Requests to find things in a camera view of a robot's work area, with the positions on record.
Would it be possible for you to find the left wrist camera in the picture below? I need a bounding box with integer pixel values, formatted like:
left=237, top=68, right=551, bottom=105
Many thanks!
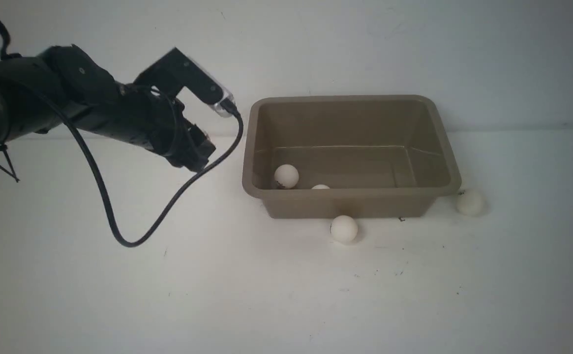
left=133, top=48, right=240, bottom=118

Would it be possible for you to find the black left camera cable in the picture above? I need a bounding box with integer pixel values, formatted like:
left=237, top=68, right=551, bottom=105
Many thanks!
left=0, top=5, right=244, bottom=248

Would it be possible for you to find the white ball with red logo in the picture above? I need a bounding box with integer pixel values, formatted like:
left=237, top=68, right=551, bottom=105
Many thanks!
left=273, top=164, right=300, bottom=190

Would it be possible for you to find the white ball front of bin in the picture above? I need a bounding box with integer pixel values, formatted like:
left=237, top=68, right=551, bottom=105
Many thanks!
left=331, top=215, right=359, bottom=244

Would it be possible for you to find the white ball right near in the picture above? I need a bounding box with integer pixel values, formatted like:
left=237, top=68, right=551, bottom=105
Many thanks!
left=455, top=189, right=486, bottom=216

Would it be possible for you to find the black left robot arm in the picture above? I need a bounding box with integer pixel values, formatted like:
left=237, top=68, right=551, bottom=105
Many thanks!
left=0, top=45, right=225, bottom=172

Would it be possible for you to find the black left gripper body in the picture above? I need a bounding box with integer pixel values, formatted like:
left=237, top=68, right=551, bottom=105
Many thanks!
left=85, top=85, right=216, bottom=172

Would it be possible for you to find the tan plastic storage bin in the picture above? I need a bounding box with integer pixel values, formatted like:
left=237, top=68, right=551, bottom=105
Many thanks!
left=242, top=94, right=462, bottom=219

